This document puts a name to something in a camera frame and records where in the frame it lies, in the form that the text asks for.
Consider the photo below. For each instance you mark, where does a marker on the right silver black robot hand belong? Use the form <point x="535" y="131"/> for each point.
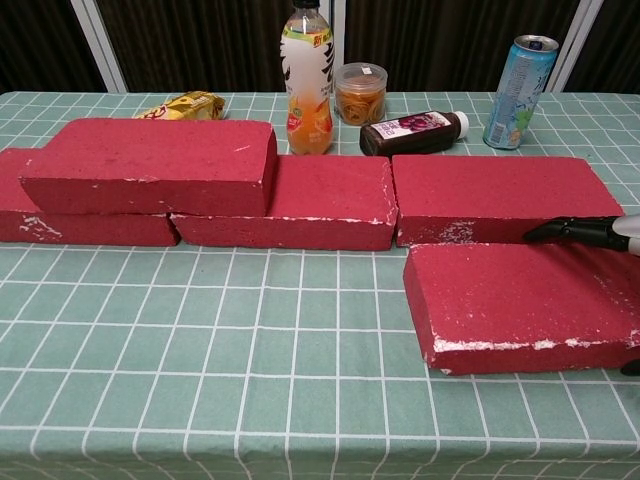
<point x="585" y="231"/>

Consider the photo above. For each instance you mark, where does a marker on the red foam brick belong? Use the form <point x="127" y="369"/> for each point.
<point x="100" y="231"/>
<point x="500" y="190"/>
<point x="330" y="190"/>
<point x="150" y="155"/>
<point x="500" y="300"/>

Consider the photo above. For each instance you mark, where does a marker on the light blue drink can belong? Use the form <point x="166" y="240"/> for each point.
<point x="517" y="95"/>

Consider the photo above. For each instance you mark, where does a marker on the dark ribbed partition panel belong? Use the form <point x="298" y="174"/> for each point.
<point x="440" y="35"/>
<point x="617" y="55"/>
<point x="200" y="40"/>
<point x="40" y="40"/>

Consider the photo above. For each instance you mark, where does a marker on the dark grape juice bottle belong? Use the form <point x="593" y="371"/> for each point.
<point x="410" y="132"/>

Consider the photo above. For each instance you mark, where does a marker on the clear jar of rubber bands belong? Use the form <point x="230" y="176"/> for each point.
<point x="360" y="97"/>

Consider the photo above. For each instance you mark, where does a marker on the orange drink bottle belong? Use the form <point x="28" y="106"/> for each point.
<point x="307" y="90"/>

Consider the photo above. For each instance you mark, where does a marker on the green checked tablecloth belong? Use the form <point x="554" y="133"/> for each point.
<point x="250" y="375"/>

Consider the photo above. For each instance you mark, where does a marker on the gold biscuit pack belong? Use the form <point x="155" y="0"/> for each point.
<point x="190" y="107"/>

